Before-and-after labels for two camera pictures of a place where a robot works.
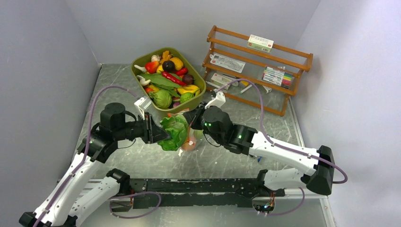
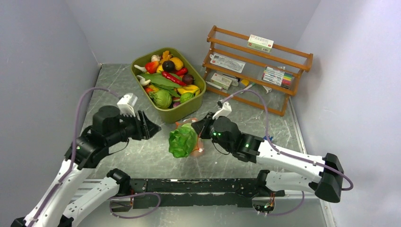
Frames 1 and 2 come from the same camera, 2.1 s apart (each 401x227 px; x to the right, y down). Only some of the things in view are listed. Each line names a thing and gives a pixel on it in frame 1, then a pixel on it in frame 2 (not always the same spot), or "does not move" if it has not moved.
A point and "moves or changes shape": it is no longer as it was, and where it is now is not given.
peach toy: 190,145 → 197,151
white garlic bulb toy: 155,57 does not move
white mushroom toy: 143,81 does not move
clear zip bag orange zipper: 195,135 moves or changes shape
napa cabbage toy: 177,127 → 182,142
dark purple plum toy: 168,66 does not move
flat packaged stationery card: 227,63 does not move
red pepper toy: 152,66 does not move
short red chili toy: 182,71 does not move
